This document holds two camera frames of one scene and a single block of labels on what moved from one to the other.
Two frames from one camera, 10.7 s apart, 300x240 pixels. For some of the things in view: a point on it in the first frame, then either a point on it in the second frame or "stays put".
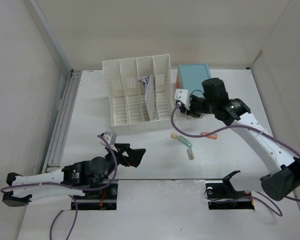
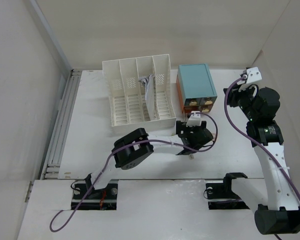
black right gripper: x=190 y=112 → x=236 y=90
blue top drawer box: x=191 y=76 stays put
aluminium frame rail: x=54 y=160 stays put
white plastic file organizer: x=128 y=107 stays put
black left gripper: x=135 y=155 → x=181 y=127
